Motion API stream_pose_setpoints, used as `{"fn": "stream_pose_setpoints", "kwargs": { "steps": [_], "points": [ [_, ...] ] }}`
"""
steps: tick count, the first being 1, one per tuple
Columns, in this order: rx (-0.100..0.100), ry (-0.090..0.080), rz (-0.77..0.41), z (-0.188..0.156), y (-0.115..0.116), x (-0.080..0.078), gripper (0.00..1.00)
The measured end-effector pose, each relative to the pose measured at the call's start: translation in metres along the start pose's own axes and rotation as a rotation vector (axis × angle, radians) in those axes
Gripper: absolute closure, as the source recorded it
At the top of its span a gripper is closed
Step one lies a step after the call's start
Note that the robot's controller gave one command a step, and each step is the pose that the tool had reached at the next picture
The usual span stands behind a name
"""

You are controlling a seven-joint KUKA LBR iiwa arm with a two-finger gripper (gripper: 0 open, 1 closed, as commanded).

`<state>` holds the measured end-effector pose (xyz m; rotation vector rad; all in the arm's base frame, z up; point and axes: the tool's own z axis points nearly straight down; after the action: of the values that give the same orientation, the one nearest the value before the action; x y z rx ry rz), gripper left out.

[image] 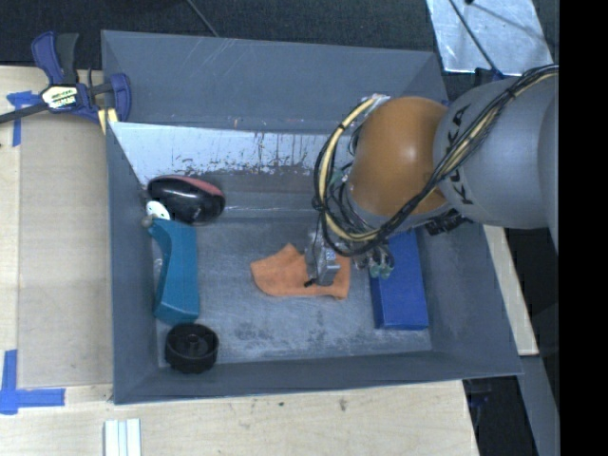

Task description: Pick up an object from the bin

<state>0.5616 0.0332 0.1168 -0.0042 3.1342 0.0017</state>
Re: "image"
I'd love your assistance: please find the black round knob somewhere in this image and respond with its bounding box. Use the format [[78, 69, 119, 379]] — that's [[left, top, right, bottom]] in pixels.
[[163, 323, 220, 375]]

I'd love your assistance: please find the blue flat block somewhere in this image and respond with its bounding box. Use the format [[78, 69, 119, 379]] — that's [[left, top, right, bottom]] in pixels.
[[369, 229, 430, 332]]

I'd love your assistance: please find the orange cloth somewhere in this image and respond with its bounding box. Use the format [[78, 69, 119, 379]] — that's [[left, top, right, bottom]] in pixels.
[[250, 243, 352, 301]]

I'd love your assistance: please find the teal spray bottle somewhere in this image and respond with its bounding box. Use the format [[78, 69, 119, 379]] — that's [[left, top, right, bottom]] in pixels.
[[141, 200, 202, 325]]

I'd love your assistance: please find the pale wood board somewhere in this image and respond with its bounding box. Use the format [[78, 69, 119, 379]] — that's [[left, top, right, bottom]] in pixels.
[[16, 111, 116, 390]]

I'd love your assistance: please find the grey metal bin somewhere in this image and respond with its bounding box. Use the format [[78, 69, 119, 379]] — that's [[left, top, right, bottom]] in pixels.
[[99, 29, 524, 406]]

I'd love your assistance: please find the black and red computer mouse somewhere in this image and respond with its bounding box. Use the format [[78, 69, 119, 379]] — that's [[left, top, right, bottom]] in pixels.
[[146, 175, 227, 226]]

